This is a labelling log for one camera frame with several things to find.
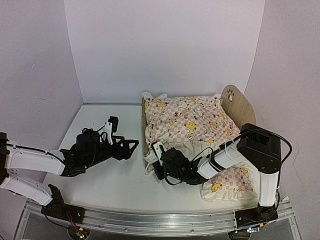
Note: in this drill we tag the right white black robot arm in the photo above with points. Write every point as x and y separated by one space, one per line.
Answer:
262 148

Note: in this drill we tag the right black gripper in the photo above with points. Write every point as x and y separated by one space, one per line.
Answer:
161 175

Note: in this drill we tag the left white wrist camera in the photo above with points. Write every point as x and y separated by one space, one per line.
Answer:
109 128

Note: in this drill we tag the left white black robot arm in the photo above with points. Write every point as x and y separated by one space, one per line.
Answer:
91 148

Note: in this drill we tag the duck print ruffled pillow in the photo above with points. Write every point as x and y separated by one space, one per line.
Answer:
232 184

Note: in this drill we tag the duck print ruffled bed cover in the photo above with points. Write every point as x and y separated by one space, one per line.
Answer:
187 122

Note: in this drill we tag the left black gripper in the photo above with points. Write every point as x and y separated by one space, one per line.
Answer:
125 154

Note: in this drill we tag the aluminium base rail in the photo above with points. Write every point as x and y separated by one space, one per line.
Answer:
34 224

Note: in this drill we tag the wooden pet bed frame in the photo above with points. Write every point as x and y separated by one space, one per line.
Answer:
237 105

